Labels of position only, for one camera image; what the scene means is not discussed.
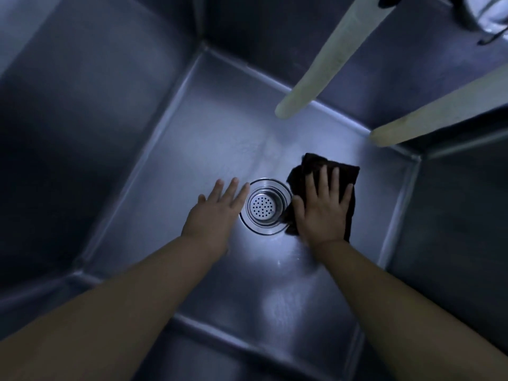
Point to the person's left hand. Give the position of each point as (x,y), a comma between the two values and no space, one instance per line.
(214,222)

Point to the person's right hand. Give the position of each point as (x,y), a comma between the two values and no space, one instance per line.
(323,222)

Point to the dark cleaning cloth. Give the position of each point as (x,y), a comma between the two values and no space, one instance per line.
(313,161)

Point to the stainless steel sink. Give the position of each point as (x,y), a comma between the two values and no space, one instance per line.
(178,154)

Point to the person's left forearm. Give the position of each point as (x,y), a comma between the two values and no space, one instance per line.
(99,321)

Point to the person's right forearm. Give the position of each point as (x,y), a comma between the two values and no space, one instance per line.
(397,313)

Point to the round metal drain strainer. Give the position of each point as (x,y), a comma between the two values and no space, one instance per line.
(262,208)

